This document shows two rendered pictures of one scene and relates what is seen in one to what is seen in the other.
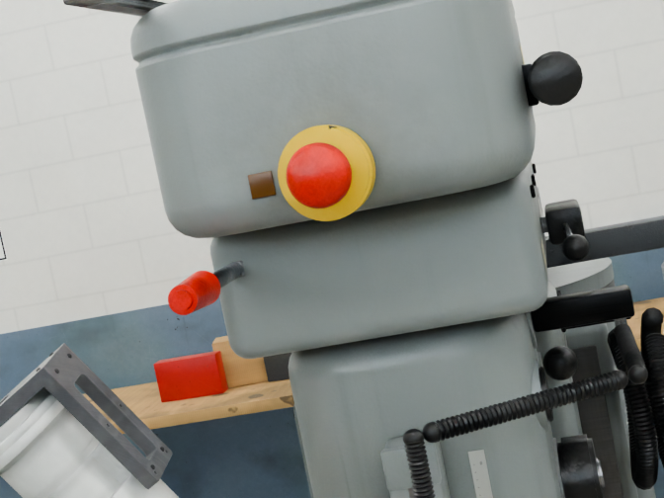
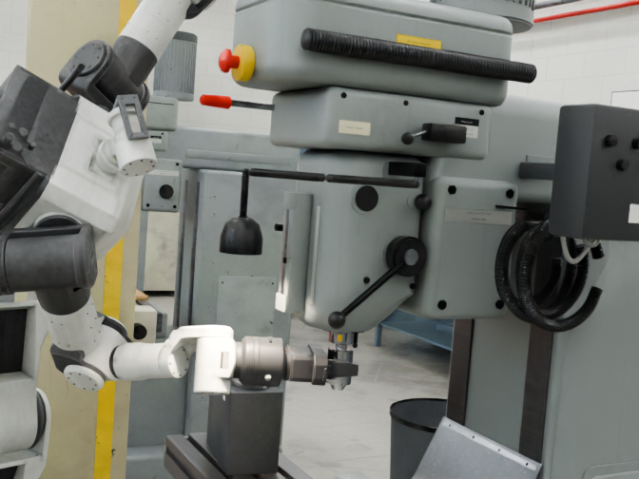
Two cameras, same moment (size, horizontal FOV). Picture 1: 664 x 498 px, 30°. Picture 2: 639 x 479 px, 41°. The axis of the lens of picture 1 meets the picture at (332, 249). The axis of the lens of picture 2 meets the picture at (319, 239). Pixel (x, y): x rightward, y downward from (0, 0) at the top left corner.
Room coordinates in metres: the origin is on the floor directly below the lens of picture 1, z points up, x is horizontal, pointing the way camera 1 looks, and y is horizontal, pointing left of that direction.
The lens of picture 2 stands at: (0.02, -1.22, 1.59)
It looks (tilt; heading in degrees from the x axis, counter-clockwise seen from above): 5 degrees down; 52
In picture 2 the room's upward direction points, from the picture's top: 4 degrees clockwise
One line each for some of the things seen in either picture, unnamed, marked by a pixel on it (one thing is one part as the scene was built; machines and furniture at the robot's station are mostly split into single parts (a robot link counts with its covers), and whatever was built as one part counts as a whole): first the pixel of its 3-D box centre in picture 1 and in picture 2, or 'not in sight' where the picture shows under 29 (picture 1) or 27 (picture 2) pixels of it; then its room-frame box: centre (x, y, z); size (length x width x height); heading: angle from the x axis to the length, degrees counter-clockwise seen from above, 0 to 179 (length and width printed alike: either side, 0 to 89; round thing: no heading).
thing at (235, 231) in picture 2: not in sight; (242, 234); (0.79, -0.03, 1.47); 0.07 x 0.07 x 0.06
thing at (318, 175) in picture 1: (320, 175); (229, 61); (0.76, 0.00, 1.76); 0.04 x 0.03 x 0.04; 79
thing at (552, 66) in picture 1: (546, 82); (425, 57); (1.02, -0.20, 1.79); 0.45 x 0.04 x 0.04; 169
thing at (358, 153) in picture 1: (326, 172); (242, 63); (0.78, -0.01, 1.76); 0.06 x 0.02 x 0.06; 79
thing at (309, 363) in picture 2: not in sight; (290, 364); (0.93, 0.00, 1.23); 0.13 x 0.12 x 0.10; 61
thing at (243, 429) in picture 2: not in sight; (242, 415); (1.10, 0.39, 1.01); 0.22 x 0.12 x 0.20; 71
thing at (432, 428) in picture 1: (538, 402); (289, 175); (0.82, -0.12, 1.58); 0.17 x 0.01 x 0.01; 107
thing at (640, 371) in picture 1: (629, 351); (374, 181); (0.92, -0.20, 1.58); 0.17 x 0.01 x 0.01; 169
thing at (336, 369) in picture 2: not in sight; (341, 370); (0.99, -0.08, 1.24); 0.06 x 0.02 x 0.03; 150
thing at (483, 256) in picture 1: (399, 244); (378, 125); (1.05, -0.06, 1.68); 0.34 x 0.24 x 0.10; 169
